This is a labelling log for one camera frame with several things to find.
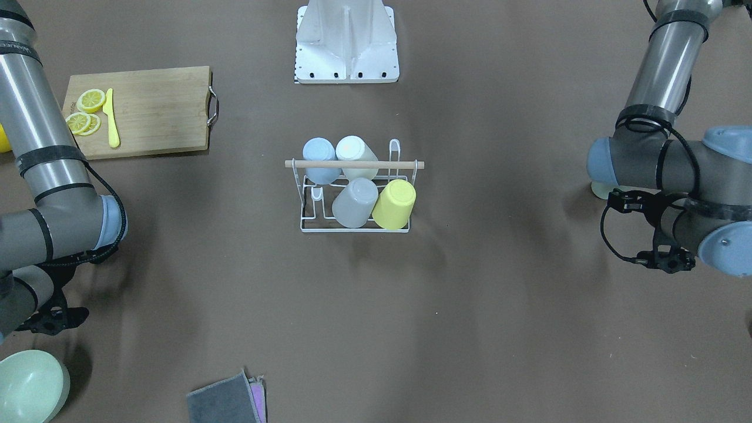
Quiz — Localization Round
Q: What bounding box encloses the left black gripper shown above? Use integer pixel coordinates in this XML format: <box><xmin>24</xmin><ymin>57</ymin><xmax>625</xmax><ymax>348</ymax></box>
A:
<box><xmin>632</xmin><ymin>232</ymin><xmax>696</xmax><ymax>274</ymax></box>

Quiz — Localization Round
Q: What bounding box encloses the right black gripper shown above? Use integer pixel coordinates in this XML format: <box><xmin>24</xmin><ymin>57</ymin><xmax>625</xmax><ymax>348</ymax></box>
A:
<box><xmin>16</xmin><ymin>289</ymin><xmax>90</xmax><ymax>335</ymax></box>

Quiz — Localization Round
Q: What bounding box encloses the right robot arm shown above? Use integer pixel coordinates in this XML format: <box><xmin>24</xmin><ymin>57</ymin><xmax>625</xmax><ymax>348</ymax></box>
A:
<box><xmin>2</xmin><ymin>1</ymin><xmax>128</xmax><ymax>340</ymax></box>

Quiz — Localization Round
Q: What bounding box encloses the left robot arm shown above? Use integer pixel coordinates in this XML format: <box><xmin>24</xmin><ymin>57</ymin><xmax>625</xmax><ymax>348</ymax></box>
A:
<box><xmin>586</xmin><ymin>1</ymin><xmax>751</xmax><ymax>277</ymax></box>

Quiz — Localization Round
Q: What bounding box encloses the light green cup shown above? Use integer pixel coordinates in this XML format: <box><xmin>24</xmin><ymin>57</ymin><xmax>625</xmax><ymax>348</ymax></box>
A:
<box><xmin>590</xmin><ymin>180</ymin><xmax>624</xmax><ymax>200</ymax></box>

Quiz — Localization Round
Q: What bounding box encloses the yellow cup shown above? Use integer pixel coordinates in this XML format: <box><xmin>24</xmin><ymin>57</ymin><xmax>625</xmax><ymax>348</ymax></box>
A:
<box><xmin>372</xmin><ymin>179</ymin><xmax>417</xmax><ymax>230</ymax></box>

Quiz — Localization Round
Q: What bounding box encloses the light blue cup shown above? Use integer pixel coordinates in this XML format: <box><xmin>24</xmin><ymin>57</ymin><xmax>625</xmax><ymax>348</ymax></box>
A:
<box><xmin>303</xmin><ymin>137</ymin><xmax>341</xmax><ymax>185</ymax></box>

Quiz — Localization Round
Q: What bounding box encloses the grey cup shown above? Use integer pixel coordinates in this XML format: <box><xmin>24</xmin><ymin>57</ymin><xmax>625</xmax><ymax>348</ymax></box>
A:
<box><xmin>331</xmin><ymin>179</ymin><xmax>379</xmax><ymax>229</ymax></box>

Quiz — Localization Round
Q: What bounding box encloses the white cup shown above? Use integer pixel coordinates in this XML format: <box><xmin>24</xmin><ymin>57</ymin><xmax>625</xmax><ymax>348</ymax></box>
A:
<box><xmin>335</xmin><ymin>136</ymin><xmax>378</xmax><ymax>180</ymax></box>

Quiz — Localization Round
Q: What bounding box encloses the light green bowl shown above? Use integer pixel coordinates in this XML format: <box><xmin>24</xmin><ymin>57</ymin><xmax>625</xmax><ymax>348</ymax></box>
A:
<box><xmin>1</xmin><ymin>349</ymin><xmax>71</xmax><ymax>422</ymax></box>

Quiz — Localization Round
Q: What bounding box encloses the yellow lemon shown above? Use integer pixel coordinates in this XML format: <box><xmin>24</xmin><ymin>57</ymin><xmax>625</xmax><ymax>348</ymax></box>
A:
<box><xmin>0</xmin><ymin>124</ymin><xmax>12</xmax><ymax>153</ymax></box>

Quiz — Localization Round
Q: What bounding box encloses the grey cloth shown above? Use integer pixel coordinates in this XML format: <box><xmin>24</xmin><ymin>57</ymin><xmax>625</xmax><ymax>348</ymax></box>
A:
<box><xmin>186</xmin><ymin>371</ymin><xmax>256</xmax><ymax>422</ymax></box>

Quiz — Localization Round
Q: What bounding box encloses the middle lemon slice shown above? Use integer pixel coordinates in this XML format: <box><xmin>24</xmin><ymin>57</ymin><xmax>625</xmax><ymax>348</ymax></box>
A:
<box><xmin>65</xmin><ymin>112</ymin><xmax>92</xmax><ymax>135</ymax></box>

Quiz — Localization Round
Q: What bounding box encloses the lemon slice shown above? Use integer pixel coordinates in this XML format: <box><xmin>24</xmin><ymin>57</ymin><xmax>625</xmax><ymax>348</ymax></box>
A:
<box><xmin>65</xmin><ymin>112</ymin><xmax>92</xmax><ymax>135</ymax></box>
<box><xmin>78</xmin><ymin>113</ymin><xmax>102</xmax><ymax>136</ymax></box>
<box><xmin>75</xmin><ymin>89</ymin><xmax>106</xmax><ymax>113</ymax></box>

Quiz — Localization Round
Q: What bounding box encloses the lower lemon slice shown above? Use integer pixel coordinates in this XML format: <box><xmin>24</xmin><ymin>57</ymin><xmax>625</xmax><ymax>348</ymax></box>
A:
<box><xmin>78</xmin><ymin>113</ymin><xmax>102</xmax><ymax>136</ymax></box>

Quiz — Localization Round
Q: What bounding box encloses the pink cloth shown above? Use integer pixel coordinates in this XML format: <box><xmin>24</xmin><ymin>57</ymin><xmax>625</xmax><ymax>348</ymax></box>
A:
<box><xmin>248</xmin><ymin>377</ymin><xmax>268</xmax><ymax>422</ymax></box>

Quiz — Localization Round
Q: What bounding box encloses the yellow plastic knife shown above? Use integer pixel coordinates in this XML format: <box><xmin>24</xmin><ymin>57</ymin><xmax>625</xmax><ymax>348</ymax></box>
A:
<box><xmin>102</xmin><ymin>88</ymin><xmax>120</xmax><ymax>148</ymax></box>

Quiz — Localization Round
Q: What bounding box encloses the upper lemon slice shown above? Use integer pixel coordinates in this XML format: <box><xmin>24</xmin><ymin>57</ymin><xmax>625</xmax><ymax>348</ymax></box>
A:
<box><xmin>75</xmin><ymin>89</ymin><xmax>106</xmax><ymax>113</ymax></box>

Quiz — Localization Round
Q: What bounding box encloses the white wire cup holder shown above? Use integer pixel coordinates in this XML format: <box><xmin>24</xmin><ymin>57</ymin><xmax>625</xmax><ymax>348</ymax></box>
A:
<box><xmin>285</xmin><ymin>136</ymin><xmax>425</xmax><ymax>233</ymax></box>

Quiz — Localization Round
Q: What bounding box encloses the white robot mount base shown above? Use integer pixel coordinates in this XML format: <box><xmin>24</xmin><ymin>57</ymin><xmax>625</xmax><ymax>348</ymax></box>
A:
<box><xmin>294</xmin><ymin>1</ymin><xmax>400</xmax><ymax>84</ymax></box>

